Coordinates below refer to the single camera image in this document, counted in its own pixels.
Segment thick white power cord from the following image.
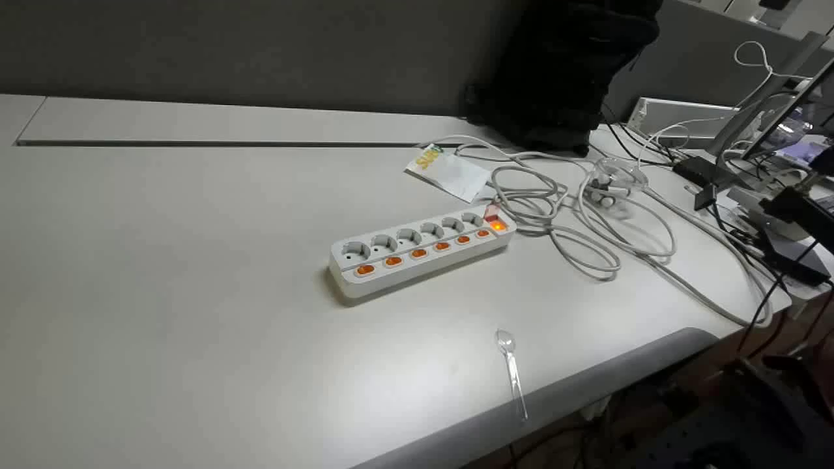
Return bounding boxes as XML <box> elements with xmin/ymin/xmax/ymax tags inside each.
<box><xmin>433</xmin><ymin>137</ymin><xmax>678</xmax><ymax>284</ymax></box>

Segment white flat box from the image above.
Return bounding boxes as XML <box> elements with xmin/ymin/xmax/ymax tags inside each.
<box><xmin>624</xmin><ymin>93</ymin><xmax>742</xmax><ymax>147</ymax></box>

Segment black cable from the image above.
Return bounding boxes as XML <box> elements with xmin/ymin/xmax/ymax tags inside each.
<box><xmin>604</xmin><ymin>120</ymin><xmax>824</xmax><ymax>358</ymax></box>

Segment white power strip orange switches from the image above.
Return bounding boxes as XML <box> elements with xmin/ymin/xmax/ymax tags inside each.
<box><xmin>326</xmin><ymin>206</ymin><xmax>519</xmax><ymax>305</ymax></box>

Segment white paper tag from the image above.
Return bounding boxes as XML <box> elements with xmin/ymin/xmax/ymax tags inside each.
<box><xmin>403</xmin><ymin>139</ymin><xmax>494</xmax><ymax>206</ymax></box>

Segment black device block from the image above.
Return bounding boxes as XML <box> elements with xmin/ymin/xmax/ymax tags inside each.
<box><xmin>759</xmin><ymin>185</ymin><xmax>834</xmax><ymax>254</ymax></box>

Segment large black fabric object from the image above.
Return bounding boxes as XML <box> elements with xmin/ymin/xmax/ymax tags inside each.
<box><xmin>462</xmin><ymin>0</ymin><xmax>665</xmax><ymax>156</ymax></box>

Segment clear plastic spoon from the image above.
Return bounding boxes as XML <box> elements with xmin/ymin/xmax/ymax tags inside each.
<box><xmin>492</xmin><ymin>327</ymin><xmax>532</xmax><ymax>422</ymax></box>

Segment thin white cable with plug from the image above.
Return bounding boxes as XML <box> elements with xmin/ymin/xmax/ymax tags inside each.
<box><xmin>575</xmin><ymin>128</ymin><xmax>777</xmax><ymax>331</ymax></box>

